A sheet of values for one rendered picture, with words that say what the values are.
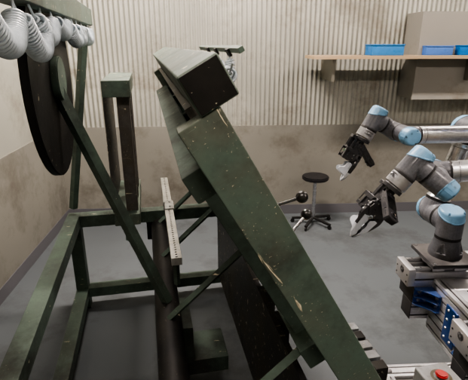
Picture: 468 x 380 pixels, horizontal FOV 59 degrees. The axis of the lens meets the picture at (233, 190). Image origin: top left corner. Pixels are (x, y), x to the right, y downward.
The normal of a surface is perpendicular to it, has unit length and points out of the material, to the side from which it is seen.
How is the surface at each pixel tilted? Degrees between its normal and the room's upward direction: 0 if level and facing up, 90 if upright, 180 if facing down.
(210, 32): 90
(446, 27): 90
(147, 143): 90
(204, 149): 90
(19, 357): 0
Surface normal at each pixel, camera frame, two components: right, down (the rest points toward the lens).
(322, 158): 0.05, 0.33
